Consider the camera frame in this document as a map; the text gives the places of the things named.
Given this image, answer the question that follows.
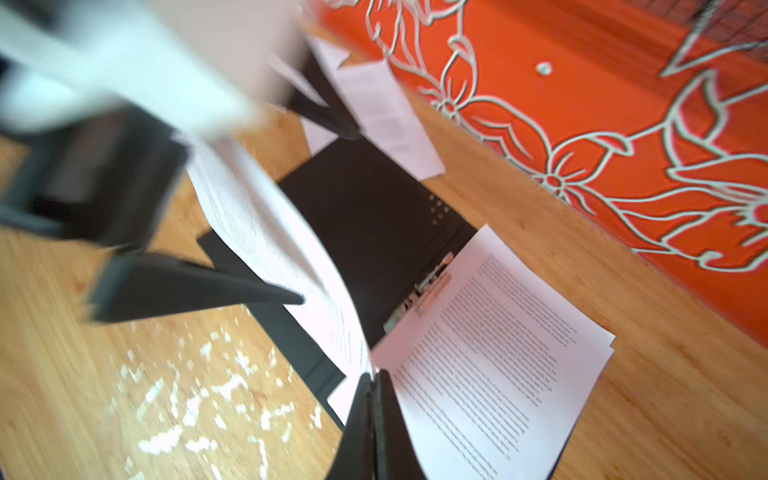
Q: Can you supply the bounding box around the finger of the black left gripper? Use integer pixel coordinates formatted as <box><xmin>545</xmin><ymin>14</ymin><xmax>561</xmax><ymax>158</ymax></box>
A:
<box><xmin>286</xmin><ymin>50</ymin><xmax>362</xmax><ymax>140</ymax></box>
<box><xmin>90</xmin><ymin>252</ymin><xmax>305</xmax><ymax>323</ymax></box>

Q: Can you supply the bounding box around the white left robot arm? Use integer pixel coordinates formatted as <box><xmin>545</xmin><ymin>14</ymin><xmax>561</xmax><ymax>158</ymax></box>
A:
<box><xmin>1</xmin><ymin>1</ymin><xmax>360</xmax><ymax>323</ymax></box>

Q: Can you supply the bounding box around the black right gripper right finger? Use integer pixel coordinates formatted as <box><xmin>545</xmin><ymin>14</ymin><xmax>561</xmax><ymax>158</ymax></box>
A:
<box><xmin>374</xmin><ymin>370</ymin><xmax>426</xmax><ymax>480</ymax></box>

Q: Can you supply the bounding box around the printed paper sheet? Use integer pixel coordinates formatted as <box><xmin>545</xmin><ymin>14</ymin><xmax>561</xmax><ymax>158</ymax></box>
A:
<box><xmin>174</xmin><ymin>133</ymin><xmax>372</xmax><ymax>421</ymax></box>
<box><xmin>372</xmin><ymin>226</ymin><xmax>614</xmax><ymax>479</ymax></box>

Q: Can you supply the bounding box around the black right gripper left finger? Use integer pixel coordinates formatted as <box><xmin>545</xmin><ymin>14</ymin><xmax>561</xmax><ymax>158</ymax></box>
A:
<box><xmin>325</xmin><ymin>373</ymin><xmax>375</xmax><ymax>480</ymax></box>

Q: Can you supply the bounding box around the metal folder clip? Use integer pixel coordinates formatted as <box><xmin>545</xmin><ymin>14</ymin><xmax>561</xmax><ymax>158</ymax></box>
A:
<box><xmin>383</xmin><ymin>251</ymin><xmax>454</xmax><ymax>334</ymax></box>

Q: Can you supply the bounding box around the blue folder black inside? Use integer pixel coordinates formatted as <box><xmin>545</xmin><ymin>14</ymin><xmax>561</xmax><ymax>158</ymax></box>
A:
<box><xmin>196</xmin><ymin>136</ymin><xmax>577</xmax><ymax>480</ymax></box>

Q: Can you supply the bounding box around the printed paper sheet angled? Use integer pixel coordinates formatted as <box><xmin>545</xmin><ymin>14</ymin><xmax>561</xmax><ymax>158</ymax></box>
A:
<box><xmin>310</xmin><ymin>37</ymin><xmax>446</xmax><ymax>181</ymax></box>

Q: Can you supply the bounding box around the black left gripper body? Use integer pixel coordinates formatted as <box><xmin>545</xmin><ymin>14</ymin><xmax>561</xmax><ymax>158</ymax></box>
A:
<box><xmin>1</xmin><ymin>107</ymin><xmax>188</xmax><ymax>249</ymax></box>

